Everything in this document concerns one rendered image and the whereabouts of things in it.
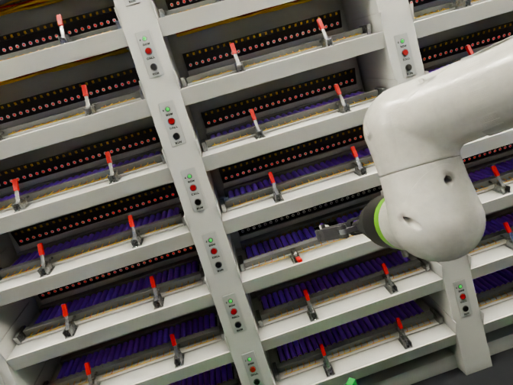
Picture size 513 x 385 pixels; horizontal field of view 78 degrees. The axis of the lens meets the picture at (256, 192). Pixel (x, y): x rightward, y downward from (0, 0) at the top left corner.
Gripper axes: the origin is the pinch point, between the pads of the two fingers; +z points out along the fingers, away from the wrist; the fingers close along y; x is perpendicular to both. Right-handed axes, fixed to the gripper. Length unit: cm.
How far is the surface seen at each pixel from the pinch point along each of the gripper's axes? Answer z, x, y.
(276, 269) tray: 21.4, -8.3, -19.1
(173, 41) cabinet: 24, 72, -29
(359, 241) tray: 21.8, -8.0, 7.8
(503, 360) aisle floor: 32, -61, 44
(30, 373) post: 29, -16, -100
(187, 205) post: 14.9, 17.6, -38.2
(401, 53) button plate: 10, 41, 34
